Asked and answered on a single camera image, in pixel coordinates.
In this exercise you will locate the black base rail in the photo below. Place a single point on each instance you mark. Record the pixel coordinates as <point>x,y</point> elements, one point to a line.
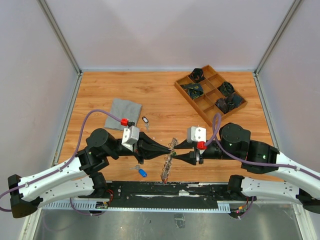
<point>174,197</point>

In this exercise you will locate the grey folded cloth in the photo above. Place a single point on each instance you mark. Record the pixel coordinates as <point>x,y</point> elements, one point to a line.
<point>121,108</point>

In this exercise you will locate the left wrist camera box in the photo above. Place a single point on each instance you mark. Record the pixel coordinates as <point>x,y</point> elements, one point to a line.
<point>130,137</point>

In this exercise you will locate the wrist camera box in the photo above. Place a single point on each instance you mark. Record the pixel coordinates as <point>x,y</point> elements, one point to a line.
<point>130,137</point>
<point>196,134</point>

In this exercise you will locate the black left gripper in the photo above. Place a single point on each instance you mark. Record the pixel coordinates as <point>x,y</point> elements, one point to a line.
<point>155,148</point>

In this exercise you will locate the black key tag with key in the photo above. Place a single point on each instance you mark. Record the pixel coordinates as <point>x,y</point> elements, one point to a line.
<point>146,123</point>

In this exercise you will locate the dark green patterned tie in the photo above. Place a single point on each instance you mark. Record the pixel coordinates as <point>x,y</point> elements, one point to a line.
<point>194,90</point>

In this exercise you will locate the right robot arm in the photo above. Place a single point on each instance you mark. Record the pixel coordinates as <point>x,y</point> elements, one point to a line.
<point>300,184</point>

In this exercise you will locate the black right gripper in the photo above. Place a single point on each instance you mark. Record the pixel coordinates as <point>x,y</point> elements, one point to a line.
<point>191,157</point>

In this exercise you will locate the black orange rolled tie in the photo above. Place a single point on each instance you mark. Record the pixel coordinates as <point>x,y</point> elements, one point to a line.
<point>197,75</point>

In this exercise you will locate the blue key tag with key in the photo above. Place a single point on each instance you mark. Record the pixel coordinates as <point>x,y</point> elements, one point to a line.
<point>139,170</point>

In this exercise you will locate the metal key ring disc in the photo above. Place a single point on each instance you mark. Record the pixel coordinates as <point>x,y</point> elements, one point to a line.
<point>168,161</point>

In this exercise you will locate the wooden compartment tray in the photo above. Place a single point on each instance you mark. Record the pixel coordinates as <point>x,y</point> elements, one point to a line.
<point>205,105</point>

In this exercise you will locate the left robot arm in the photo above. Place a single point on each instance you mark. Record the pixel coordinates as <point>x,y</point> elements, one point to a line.
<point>80,175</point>

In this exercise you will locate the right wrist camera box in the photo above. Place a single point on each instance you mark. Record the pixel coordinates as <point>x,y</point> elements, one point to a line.
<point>196,134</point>

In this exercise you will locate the dark green floral tie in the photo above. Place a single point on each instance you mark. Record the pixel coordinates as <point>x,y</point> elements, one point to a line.
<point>226,88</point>

